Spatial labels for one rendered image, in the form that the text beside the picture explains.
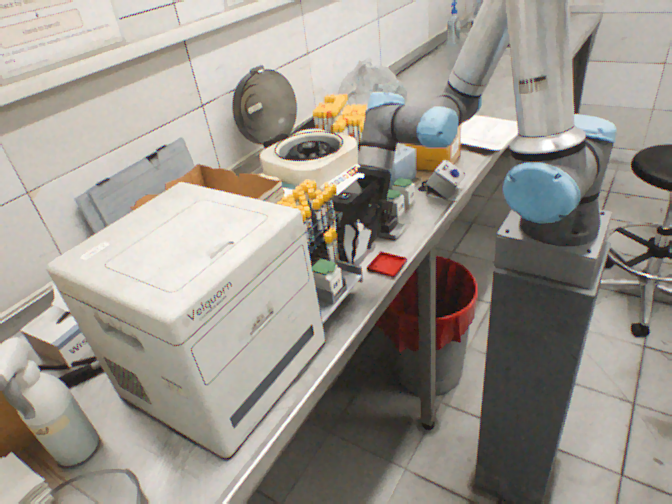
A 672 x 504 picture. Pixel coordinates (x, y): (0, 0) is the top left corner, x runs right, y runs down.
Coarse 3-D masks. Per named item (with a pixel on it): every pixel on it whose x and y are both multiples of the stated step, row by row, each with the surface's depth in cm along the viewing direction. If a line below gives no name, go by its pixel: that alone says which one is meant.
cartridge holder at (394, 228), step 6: (396, 216) 120; (390, 222) 118; (396, 222) 121; (366, 228) 122; (384, 228) 118; (390, 228) 118; (396, 228) 120; (402, 228) 120; (384, 234) 119; (390, 234) 118; (396, 234) 118
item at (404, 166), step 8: (400, 152) 135; (408, 152) 134; (400, 160) 131; (408, 160) 135; (400, 168) 133; (408, 168) 136; (392, 176) 133; (400, 176) 134; (408, 176) 137; (416, 184) 139
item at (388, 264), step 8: (376, 256) 113; (384, 256) 113; (392, 256) 113; (400, 256) 112; (376, 264) 111; (384, 264) 111; (392, 264) 111; (400, 264) 109; (376, 272) 109; (384, 272) 108; (392, 272) 108
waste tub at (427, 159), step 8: (456, 136) 143; (408, 144) 143; (456, 144) 144; (416, 152) 143; (424, 152) 142; (432, 152) 141; (440, 152) 140; (448, 152) 138; (456, 152) 146; (416, 160) 145; (424, 160) 143; (432, 160) 142; (440, 160) 141; (448, 160) 140; (456, 160) 148; (416, 168) 146; (424, 168) 145; (432, 168) 144
